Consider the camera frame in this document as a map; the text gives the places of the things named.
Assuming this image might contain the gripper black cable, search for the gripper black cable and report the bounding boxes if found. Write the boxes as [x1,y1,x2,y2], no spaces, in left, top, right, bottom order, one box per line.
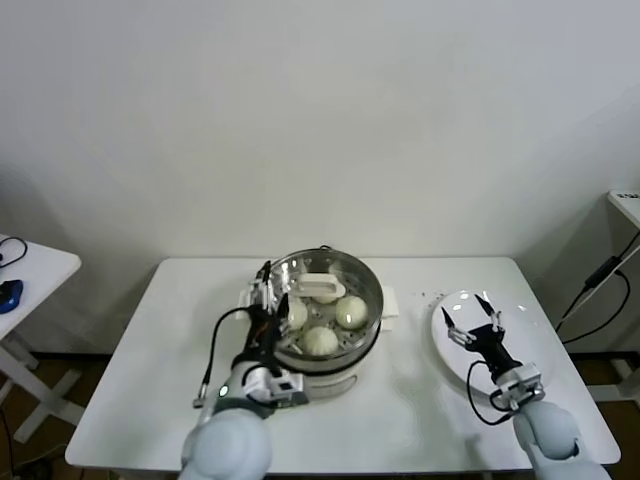
[192,307,254,409]
[467,359,516,426]

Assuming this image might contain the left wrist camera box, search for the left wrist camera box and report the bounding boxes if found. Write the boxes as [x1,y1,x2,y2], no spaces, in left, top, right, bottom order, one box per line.
[262,372,309,407]

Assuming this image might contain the black power adapter cable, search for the black power adapter cable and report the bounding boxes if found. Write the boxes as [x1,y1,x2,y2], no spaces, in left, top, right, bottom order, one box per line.
[554,243,640,345]

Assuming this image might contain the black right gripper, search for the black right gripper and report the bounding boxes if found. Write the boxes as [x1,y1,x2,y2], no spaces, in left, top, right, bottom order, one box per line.
[439,293,524,379]

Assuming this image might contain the white electric cooker pot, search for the white electric cooker pot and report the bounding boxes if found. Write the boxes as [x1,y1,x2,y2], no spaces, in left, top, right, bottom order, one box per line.
[234,287,404,401]

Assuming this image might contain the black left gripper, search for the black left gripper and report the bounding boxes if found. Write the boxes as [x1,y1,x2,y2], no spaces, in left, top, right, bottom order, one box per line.
[238,259,292,369]

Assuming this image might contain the round white plate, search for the round white plate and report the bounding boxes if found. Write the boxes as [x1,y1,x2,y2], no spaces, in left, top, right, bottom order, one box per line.
[430,289,559,399]

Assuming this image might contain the white side table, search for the white side table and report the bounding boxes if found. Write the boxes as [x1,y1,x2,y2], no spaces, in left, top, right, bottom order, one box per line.
[0,233,84,444]

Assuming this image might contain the thin black looped cable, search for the thin black looped cable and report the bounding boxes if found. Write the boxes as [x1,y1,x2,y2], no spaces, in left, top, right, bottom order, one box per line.
[0,236,29,271]

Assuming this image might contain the blue handheld device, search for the blue handheld device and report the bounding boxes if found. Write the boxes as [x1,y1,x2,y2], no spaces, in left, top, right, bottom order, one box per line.
[0,279,25,315]

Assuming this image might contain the stainless steel steamer basket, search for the stainless steel steamer basket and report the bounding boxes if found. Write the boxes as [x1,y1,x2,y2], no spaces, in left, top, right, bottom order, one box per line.
[249,244,386,365]

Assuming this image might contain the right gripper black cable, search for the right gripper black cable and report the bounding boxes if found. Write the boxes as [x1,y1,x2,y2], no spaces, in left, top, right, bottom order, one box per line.
[467,359,516,426]

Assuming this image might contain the round glass pot lid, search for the round glass pot lid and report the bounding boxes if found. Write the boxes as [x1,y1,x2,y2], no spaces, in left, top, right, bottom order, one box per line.
[259,248,386,359]

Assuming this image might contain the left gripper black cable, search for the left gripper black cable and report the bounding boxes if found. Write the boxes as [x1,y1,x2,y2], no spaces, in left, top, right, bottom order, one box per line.
[192,307,254,409]

